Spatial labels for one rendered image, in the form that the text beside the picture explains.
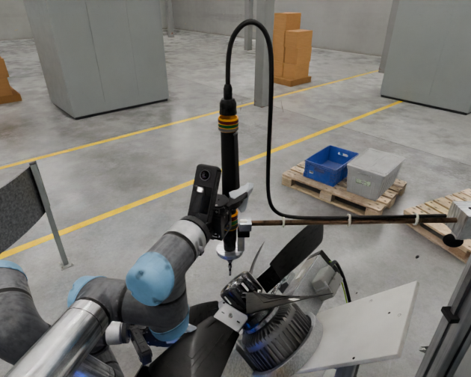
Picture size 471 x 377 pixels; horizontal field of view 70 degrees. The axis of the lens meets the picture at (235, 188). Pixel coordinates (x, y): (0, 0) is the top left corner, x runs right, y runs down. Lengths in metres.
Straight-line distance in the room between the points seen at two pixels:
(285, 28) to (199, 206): 8.43
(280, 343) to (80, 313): 0.63
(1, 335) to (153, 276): 0.40
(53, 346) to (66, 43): 6.30
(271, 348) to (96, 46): 6.29
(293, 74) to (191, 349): 8.22
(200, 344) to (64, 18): 6.13
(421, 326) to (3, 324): 2.56
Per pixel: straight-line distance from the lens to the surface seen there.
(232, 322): 1.09
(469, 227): 1.01
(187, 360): 1.03
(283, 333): 1.09
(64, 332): 0.62
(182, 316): 0.66
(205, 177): 0.66
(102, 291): 0.68
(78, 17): 6.78
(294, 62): 8.89
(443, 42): 7.88
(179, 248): 0.59
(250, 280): 1.11
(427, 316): 2.98
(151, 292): 0.56
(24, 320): 0.86
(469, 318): 1.27
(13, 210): 2.74
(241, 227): 0.84
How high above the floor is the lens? 2.04
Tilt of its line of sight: 30 degrees down
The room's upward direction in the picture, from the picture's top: straight up
